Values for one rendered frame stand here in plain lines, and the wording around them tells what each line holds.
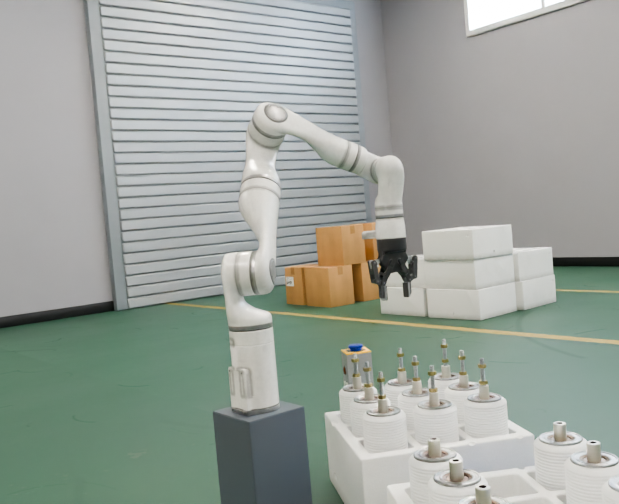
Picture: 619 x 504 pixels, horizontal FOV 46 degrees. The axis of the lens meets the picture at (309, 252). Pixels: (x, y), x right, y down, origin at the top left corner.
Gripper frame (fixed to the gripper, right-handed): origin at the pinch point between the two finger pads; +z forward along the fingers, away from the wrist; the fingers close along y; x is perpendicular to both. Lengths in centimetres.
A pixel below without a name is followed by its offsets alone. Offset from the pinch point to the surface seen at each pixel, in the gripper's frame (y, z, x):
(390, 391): -4.5, 24.1, -1.1
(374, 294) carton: 200, 44, 330
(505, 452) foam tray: 2.7, 33.0, -33.6
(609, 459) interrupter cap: -7, 23, -70
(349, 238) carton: 179, -2, 325
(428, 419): -10.8, 24.7, -25.2
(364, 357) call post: -1.7, 18.1, 14.9
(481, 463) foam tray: -2.7, 34.6, -31.9
